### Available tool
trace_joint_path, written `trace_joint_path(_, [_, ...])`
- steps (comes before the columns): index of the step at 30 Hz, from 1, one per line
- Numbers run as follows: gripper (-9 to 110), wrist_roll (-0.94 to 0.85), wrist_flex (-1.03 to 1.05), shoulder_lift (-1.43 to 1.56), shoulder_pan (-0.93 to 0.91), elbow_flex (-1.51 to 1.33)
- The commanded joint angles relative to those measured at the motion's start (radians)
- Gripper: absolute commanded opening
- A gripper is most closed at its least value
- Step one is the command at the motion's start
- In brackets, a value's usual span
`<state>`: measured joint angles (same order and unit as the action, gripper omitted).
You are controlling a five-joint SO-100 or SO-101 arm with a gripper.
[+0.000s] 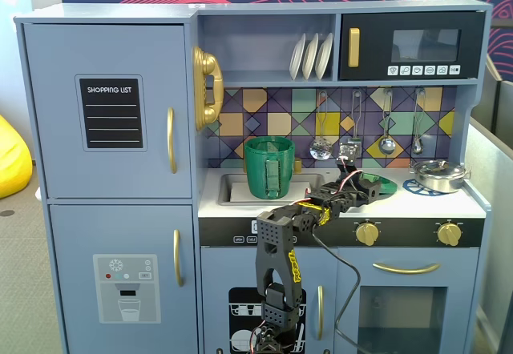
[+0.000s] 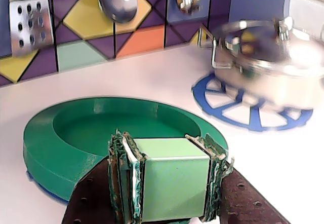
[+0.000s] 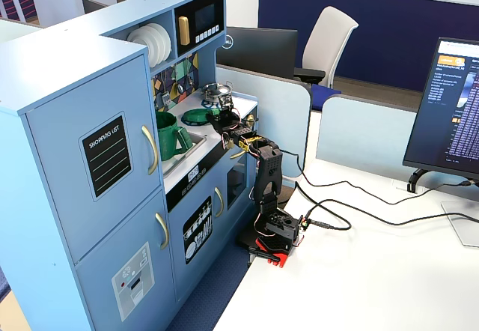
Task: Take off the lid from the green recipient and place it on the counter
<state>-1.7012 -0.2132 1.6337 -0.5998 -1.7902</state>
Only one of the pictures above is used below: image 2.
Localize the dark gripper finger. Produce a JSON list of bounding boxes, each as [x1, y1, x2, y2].
[[61, 155, 120, 224], [219, 157, 292, 224]]

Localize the steel pot lid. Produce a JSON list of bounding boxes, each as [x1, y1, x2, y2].
[[215, 16, 324, 78]]

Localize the blue burner print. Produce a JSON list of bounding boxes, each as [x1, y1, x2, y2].
[[191, 72, 314, 133]]

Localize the steel pot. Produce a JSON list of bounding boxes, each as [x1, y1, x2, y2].
[[198, 26, 324, 113]]

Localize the steel slotted spatula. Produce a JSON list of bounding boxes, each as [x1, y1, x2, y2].
[[9, 0, 54, 57]]

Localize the blue toy kitchen unit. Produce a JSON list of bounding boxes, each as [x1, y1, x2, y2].
[[0, 0, 324, 224]]

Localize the steel ladle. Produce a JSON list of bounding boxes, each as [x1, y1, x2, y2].
[[98, 0, 139, 24]]

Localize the grey partition panel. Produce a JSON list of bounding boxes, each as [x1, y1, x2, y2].
[[291, 0, 324, 41]]

